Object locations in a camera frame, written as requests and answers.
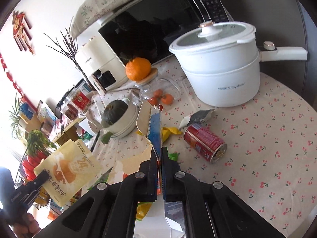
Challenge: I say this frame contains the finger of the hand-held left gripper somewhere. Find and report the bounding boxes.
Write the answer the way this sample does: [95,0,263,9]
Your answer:
[25,171,50,189]

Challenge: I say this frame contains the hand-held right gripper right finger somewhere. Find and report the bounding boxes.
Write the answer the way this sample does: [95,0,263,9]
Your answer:
[160,147,286,238]

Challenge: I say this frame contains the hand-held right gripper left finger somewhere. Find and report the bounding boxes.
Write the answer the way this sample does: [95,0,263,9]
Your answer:
[40,147,159,238]

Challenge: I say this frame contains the blue and white wrapper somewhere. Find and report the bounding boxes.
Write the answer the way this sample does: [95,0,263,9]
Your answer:
[136,100,164,159]

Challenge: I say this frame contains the yellow bread bag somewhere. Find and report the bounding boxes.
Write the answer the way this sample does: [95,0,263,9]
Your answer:
[33,139,103,203]

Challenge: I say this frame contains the person's left hand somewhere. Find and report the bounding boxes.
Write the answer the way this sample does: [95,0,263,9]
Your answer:
[12,213,42,238]

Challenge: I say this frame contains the green potted plant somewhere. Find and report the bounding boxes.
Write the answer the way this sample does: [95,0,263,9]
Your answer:
[26,130,58,159]

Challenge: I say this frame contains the red drink can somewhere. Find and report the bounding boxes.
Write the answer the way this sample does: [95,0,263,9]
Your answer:
[183,123,228,164]

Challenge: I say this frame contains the white bowl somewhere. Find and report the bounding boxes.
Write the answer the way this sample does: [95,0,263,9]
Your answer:
[103,98,140,138]

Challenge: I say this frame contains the grey crumpled wrapper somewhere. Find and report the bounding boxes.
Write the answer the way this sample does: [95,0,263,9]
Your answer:
[179,109,217,130]

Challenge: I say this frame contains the small green vegetable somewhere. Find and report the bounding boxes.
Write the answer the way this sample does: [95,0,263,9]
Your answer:
[100,131,113,144]

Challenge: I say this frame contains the yellow green wrapper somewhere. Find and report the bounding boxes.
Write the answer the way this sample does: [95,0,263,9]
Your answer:
[136,202,153,223]

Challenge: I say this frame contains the green pumpkin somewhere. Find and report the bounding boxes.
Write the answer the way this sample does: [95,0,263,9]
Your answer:
[101,100,129,129]

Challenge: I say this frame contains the landscape picture card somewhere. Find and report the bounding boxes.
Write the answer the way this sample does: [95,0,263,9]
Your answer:
[37,101,58,130]

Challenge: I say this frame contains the thin leafed plant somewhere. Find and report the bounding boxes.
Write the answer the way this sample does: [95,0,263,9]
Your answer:
[8,94,26,140]

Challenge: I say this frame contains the blue figurine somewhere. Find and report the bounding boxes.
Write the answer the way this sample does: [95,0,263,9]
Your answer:
[20,103,34,120]

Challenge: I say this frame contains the glass jar with wooden lid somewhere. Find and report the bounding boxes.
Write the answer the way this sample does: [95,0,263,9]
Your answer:
[134,68,181,107]

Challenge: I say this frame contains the red label box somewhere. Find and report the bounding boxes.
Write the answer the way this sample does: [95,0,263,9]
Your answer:
[70,90,91,110]

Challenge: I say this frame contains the large orange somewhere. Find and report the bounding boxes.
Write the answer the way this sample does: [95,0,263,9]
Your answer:
[125,57,152,82]

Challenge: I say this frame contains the cherry print tablecloth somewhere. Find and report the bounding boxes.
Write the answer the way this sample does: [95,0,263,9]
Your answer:
[84,55,313,238]

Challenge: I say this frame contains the white electric pot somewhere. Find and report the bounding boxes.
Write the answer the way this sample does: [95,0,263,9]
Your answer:
[168,21,309,108]

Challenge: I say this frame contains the white air fryer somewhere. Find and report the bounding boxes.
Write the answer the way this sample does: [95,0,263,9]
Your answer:
[74,37,127,95]

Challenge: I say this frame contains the black microwave oven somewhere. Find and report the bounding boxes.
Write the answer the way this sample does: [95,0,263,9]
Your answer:
[98,0,236,66]

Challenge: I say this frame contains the dry twigs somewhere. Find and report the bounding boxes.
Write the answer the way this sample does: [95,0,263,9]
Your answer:
[43,16,83,73]

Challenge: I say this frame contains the black wire rack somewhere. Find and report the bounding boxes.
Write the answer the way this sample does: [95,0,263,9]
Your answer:
[13,151,55,209]

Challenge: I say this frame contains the red wall garland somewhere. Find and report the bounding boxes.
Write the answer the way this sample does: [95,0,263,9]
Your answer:
[0,53,26,98]

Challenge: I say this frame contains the red wall ornament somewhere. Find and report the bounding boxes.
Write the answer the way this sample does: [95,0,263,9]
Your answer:
[11,10,35,55]

